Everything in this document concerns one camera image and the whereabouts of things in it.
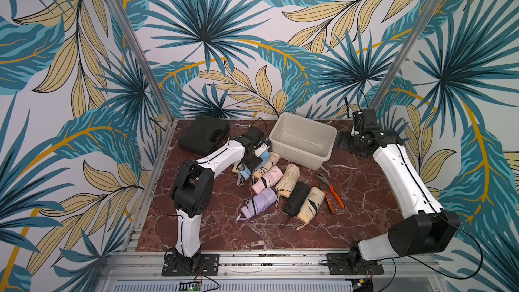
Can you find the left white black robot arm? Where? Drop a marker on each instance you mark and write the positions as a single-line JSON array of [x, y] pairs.
[[193, 187]]

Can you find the aluminium front rail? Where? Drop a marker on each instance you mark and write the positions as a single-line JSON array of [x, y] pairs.
[[285, 270]]

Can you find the black plastic tool case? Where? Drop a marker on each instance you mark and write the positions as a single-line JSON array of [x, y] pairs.
[[204, 135]]

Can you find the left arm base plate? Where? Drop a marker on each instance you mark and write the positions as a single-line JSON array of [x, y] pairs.
[[176, 265]]

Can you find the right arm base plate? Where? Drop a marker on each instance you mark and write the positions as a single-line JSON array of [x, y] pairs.
[[347, 264]]

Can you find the left aluminium corner post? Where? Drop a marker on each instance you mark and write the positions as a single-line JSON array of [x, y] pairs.
[[127, 30]]

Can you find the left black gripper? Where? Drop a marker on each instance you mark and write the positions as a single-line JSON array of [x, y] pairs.
[[253, 166]]

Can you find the pink umbrella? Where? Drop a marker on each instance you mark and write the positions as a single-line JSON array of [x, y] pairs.
[[268, 180]]

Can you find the green circuit board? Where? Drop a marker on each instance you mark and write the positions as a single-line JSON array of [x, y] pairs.
[[190, 286]]

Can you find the beige plastic storage box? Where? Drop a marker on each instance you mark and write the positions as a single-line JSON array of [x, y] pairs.
[[302, 141]]

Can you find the black folded umbrella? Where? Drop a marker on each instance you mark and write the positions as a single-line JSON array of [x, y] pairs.
[[295, 201]]

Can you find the aluminium corner post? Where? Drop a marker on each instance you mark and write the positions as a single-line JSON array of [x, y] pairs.
[[421, 23], [127, 30]]

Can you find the orange handled pliers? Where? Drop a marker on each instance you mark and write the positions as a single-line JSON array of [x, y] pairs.
[[324, 182]]

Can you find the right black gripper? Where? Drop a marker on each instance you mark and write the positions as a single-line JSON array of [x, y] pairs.
[[347, 143]]

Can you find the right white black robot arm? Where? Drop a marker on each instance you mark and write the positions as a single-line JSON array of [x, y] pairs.
[[427, 227]]

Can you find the right aluminium corner post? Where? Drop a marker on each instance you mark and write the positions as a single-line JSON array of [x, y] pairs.
[[421, 23]]

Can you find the purple umbrella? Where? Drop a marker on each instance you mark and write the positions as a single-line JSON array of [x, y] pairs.
[[257, 205]]

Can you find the beige black strap umbrella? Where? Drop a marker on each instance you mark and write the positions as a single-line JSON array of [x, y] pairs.
[[310, 207]]

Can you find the blue umbrella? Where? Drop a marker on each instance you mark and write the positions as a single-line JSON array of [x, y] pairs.
[[246, 170]]

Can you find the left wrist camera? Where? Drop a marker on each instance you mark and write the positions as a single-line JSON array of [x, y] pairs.
[[265, 146]]

